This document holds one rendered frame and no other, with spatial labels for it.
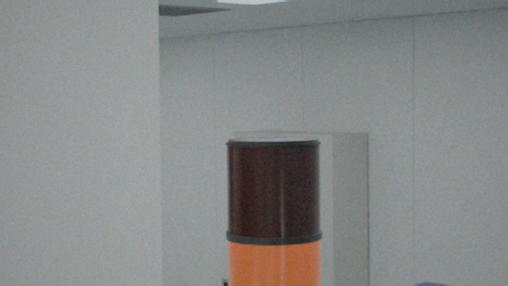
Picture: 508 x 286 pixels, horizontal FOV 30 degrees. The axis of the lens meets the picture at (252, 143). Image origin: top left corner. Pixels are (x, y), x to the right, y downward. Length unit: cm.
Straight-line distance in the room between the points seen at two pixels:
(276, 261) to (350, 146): 697
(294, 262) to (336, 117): 737
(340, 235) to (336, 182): 42
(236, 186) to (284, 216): 3
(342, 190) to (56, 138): 551
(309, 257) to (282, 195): 4
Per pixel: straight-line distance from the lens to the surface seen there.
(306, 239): 48
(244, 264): 48
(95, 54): 208
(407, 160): 735
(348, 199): 746
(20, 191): 199
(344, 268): 751
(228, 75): 888
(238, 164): 48
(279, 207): 47
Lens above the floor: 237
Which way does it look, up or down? 3 degrees down
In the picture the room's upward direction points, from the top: 1 degrees counter-clockwise
